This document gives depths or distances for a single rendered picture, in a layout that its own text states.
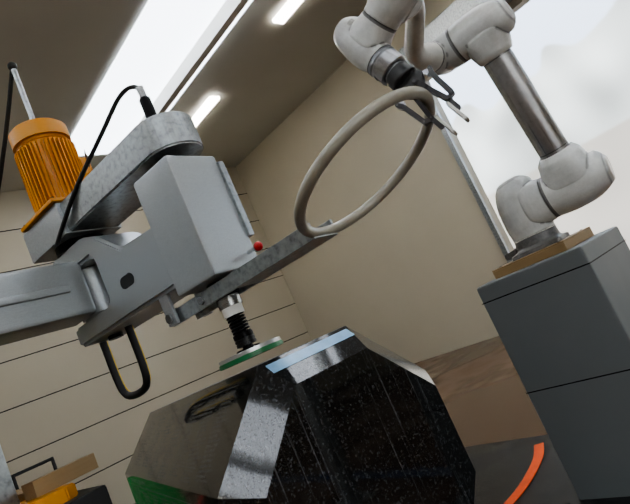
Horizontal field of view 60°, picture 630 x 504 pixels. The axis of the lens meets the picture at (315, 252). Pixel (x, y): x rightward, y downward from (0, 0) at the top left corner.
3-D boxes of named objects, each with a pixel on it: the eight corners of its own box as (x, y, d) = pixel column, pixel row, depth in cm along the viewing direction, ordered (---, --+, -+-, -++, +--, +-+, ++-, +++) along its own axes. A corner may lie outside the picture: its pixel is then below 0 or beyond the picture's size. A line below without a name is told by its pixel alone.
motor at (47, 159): (21, 232, 222) (-10, 147, 227) (90, 226, 247) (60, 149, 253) (51, 201, 206) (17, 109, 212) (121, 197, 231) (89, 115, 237)
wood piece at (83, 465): (37, 498, 163) (31, 482, 164) (25, 501, 169) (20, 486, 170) (99, 467, 178) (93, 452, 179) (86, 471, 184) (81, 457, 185)
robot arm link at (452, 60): (408, 51, 188) (440, 25, 180) (427, 54, 203) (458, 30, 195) (426, 83, 187) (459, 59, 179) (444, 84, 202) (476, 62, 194)
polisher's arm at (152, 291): (89, 373, 214) (47, 261, 221) (138, 357, 232) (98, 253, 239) (201, 308, 172) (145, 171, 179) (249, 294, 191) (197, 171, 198)
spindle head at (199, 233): (153, 322, 185) (107, 206, 192) (201, 309, 203) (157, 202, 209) (218, 283, 165) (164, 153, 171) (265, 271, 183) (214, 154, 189)
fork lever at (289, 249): (165, 329, 184) (159, 316, 185) (206, 317, 200) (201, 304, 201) (307, 240, 146) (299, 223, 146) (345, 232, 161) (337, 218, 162)
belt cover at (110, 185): (35, 272, 222) (22, 235, 225) (91, 263, 243) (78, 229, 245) (167, 151, 168) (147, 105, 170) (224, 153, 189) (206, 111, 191)
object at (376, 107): (267, 250, 135) (260, 242, 136) (365, 231, 174) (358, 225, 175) (379, 78, 111) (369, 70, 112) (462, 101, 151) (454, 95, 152)
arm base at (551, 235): (514, 259, 211) (507, 246, 212) (570, 234, 199) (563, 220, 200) (502, 266, 196) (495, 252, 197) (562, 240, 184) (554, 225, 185)
